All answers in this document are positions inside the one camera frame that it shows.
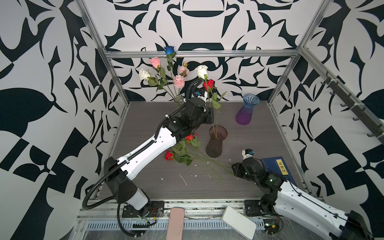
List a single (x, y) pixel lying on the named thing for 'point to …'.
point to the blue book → (277, 165)
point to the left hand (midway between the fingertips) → (215, 106)
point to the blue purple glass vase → (243, 116)
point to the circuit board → (271, 226)
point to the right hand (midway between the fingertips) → (232, 166)
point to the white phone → (242, 224)
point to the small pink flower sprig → (182, 70)
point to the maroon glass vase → (214, 147)
